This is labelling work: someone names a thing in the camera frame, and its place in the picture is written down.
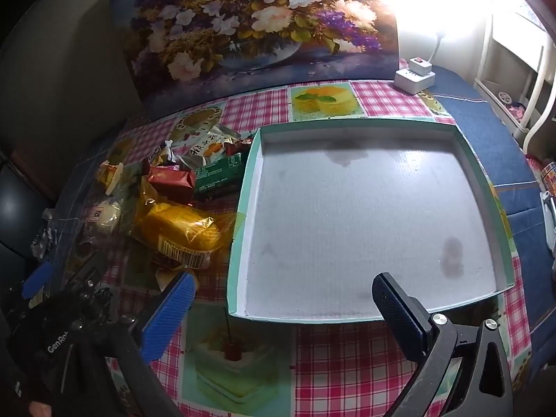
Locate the pink checkered cake-print tablecloth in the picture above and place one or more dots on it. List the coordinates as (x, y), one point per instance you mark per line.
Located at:
(339, 365)

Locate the orange and white snack packet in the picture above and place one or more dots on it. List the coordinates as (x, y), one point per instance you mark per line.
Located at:
(108, 173)

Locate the dark monitor screen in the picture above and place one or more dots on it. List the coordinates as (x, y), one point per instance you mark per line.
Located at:
(17, 208)

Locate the yellow bread packet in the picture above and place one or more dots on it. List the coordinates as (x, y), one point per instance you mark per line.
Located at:
(178, 226)

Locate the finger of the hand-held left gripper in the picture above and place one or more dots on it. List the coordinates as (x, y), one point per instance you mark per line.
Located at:
(37, 278)
(87, 280)

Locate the white power strip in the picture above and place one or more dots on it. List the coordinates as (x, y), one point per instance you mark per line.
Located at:
(412, 82)

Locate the white object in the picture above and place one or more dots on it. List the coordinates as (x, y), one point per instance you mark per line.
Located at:
(549, 221)

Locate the blue tablecloth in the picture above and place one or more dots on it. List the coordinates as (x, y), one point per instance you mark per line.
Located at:
(499, 139)

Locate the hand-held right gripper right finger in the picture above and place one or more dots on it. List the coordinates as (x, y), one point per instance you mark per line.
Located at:
(397, 312)

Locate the green snack packet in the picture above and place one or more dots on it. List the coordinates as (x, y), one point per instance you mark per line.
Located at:
(217, 176)

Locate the crumpled foil wrapper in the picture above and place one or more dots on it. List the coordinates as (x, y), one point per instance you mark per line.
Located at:
(43, 239)

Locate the white rack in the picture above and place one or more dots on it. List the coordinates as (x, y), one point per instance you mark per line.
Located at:
(536, 95)

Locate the white plug adapter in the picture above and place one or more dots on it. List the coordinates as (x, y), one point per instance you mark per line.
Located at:
(420, 67)

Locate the cream pastry snack packet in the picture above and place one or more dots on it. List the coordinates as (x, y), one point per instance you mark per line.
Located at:
(204, 143)

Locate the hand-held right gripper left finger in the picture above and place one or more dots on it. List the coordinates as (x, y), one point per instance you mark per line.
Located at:
(171, 315)

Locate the clear white bun packet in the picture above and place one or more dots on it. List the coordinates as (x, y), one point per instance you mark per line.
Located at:
(106, 215)

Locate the green-rimmed cardboard tray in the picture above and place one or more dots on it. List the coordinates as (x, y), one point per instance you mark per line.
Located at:
(347, 226)

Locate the small red snack packet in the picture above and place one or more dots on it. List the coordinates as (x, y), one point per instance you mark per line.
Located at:
(239, 143)

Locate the floral painting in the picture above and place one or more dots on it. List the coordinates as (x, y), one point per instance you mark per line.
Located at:
(260, 30)

